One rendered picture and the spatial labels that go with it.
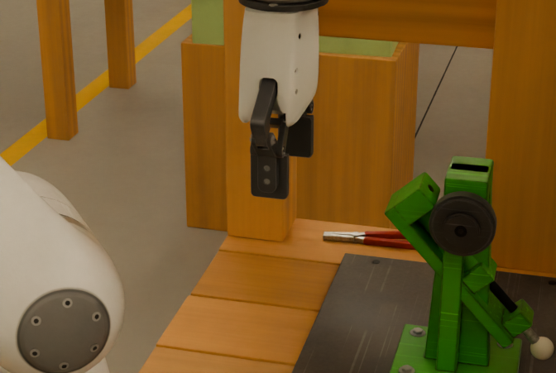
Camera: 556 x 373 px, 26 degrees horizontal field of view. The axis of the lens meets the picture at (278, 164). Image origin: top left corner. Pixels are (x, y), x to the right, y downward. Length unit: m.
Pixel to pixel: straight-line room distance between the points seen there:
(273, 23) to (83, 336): 0.29
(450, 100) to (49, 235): 4.18
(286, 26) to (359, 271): 0.81
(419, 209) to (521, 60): 0.36
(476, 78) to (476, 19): 3.54
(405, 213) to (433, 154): 3.08
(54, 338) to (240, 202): 0.95
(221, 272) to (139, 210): 2.27
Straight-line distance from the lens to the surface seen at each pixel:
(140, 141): 4.59
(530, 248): 1.79
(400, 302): 1.65
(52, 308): 0.91
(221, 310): 1.67
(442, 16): 1.76
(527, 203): 1.76
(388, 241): 1.84
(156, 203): 4.07
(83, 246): 0.92
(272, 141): 0.97
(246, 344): 1.59
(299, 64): 0.98
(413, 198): 1.39
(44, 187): 1.03
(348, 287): 1.69
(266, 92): 0.97
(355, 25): 1.79
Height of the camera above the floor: 1.72
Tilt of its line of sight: 23 degrees down
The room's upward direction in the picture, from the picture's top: straight up
